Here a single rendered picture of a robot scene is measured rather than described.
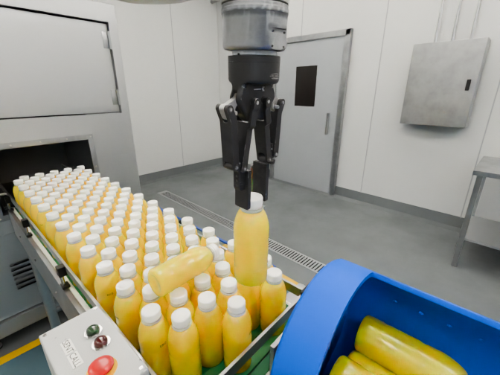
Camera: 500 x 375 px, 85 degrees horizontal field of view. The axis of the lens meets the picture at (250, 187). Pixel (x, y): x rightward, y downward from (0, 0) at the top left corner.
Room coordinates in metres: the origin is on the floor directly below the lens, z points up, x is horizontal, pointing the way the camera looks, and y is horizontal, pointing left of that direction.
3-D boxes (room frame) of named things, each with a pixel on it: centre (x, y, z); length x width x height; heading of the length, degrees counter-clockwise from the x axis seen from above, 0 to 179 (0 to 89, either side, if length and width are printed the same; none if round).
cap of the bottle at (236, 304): (0.47, 0.03, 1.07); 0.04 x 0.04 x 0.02
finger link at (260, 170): (0.46, -0.02, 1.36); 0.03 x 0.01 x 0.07; 47
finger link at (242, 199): (0.43, 0.01, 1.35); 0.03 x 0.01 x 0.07; 47
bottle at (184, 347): (0.44, 0.14, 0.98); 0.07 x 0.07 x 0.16
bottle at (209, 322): (0.49, 0.10, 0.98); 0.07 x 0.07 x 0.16
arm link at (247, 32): (0.43, -0.01, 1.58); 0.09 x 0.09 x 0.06
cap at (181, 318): (0.44, 0.14, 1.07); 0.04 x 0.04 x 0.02
